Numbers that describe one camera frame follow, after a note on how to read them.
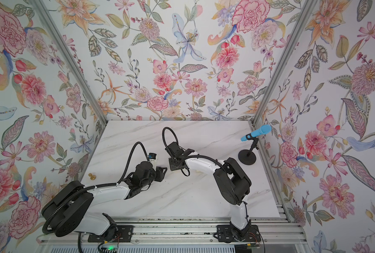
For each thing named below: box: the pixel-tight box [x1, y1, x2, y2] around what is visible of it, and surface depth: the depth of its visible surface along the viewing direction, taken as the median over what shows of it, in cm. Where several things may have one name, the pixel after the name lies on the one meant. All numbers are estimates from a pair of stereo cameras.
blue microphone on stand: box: [238, 124, 272, 165], surface depth 101 cm
